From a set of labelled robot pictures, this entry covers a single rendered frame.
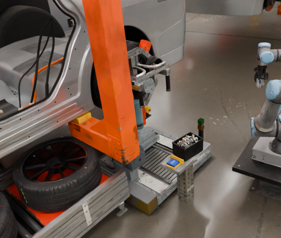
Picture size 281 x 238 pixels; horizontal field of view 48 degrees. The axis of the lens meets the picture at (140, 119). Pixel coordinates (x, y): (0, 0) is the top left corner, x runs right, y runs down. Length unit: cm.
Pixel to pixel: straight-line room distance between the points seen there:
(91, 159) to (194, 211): 92
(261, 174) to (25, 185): 174
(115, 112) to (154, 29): 114
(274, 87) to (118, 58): 94
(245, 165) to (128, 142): 97
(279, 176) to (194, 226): 74
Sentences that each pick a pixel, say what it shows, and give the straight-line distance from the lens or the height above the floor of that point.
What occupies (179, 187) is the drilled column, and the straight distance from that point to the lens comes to 267.
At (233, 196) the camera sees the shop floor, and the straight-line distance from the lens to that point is 282.
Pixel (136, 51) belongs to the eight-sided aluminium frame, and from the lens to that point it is 268.
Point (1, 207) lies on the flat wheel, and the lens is 236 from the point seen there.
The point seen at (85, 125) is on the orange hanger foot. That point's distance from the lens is 258.
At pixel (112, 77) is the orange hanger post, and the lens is 198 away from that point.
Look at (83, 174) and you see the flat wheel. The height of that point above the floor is 50.
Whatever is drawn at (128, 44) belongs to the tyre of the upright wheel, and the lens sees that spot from 273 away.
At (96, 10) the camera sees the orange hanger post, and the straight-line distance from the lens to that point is 189.
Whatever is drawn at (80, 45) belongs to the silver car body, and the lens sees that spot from 248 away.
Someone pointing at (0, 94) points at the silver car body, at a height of 85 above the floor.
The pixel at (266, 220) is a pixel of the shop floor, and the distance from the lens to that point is 270.
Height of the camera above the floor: 199
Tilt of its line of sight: 31 degrees down
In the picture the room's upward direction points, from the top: 7 degrees counter-clockwise
